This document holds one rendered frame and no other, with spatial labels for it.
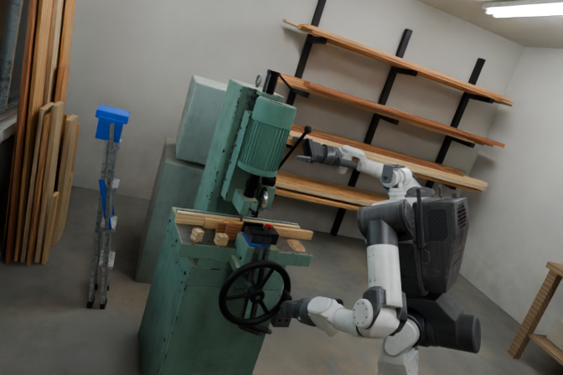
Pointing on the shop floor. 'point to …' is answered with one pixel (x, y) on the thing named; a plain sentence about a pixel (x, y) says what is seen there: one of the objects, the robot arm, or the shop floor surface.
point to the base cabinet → (194, 325)
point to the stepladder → (111, 134)
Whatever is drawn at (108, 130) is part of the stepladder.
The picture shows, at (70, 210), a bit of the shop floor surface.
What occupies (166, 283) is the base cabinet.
